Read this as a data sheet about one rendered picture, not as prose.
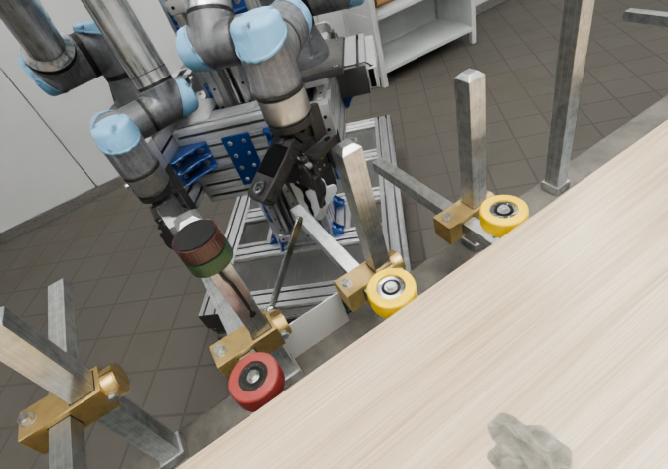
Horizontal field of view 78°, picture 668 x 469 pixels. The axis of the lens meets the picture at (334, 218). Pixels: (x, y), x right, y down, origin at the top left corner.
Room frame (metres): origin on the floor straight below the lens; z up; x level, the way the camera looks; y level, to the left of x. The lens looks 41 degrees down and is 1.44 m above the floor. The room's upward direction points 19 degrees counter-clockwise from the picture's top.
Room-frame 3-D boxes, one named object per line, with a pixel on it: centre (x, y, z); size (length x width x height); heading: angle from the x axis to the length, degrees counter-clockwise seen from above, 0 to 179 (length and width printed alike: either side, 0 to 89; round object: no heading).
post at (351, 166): (0.53, -0.05, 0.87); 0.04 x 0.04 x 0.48; 19
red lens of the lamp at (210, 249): (0.41, 0.17, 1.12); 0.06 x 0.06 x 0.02
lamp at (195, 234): (0.41, 0.17, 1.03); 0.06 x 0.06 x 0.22; 19
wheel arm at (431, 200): (0.68, -0.22, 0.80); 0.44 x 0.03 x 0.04; 19
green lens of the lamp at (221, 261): (0.41, 0.17, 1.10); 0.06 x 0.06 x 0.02
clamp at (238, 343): (0.45, 0.21, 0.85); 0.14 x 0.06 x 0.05; 109
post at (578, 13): (0.70, -0.54, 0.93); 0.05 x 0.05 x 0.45; 19
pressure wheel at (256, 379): (0.34, 0.19, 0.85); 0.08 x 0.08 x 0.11
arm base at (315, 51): (1.13, -0.06, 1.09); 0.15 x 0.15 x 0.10
